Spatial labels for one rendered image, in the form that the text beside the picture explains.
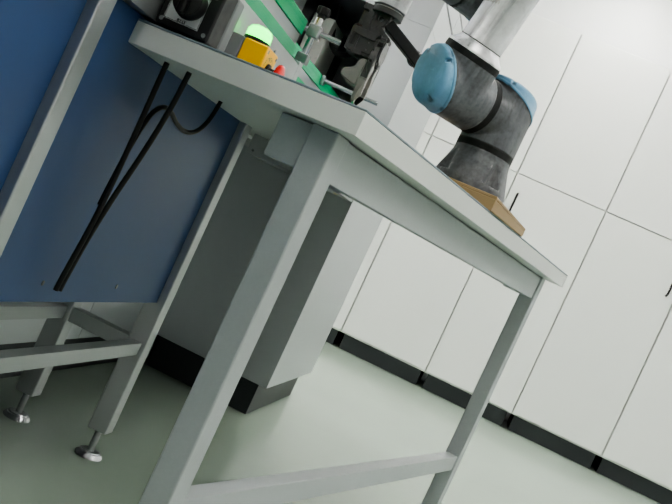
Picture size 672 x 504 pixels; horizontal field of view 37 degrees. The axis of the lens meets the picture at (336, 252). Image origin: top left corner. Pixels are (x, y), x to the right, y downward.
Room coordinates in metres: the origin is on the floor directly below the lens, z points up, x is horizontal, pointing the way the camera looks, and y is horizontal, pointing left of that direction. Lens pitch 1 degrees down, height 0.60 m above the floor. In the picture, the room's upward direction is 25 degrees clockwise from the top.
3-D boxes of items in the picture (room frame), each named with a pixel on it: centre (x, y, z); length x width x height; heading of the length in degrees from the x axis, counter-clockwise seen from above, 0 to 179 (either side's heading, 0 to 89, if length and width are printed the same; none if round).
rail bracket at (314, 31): (2.10, 0.25, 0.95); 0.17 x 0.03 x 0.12; 80
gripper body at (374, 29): (2.21, 0.12, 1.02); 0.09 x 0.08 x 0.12; 82
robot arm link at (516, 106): (1.99, -0.18, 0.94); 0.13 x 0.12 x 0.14; 124
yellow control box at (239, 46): (1.66, 0.26, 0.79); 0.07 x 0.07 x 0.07; 80
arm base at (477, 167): (1.99, -0.18, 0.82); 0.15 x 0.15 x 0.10
